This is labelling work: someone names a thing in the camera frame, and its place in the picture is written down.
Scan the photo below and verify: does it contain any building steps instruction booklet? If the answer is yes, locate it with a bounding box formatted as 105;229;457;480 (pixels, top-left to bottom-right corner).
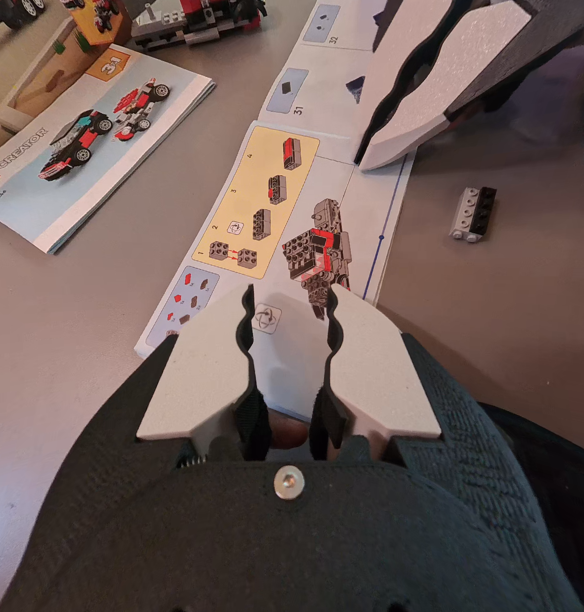
134;0;417;417

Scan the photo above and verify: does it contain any red black brick truck model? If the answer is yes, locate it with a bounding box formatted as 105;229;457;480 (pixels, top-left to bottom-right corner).
131;0;264;52

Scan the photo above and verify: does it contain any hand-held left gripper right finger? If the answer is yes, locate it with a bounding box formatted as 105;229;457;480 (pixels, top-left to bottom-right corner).
309;284;442;461

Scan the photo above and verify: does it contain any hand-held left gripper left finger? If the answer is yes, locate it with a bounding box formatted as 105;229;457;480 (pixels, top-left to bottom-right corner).
136;284;273;461

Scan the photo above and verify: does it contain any person's left hand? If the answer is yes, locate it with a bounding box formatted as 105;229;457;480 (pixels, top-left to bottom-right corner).
268;411;309;450

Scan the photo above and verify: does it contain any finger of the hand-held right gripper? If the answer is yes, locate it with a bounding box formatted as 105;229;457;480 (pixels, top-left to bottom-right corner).
358;0;533;173
355;0;454;166

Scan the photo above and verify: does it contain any car cover instruction booklet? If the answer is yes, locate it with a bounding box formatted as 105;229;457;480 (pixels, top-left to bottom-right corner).
0;44;216;255

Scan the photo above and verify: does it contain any grey and black brick block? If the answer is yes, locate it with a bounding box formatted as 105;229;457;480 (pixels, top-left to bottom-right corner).
449;186;497;242

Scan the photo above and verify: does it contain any colourful toy set box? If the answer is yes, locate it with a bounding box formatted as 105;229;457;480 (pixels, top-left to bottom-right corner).
0;0;135;135

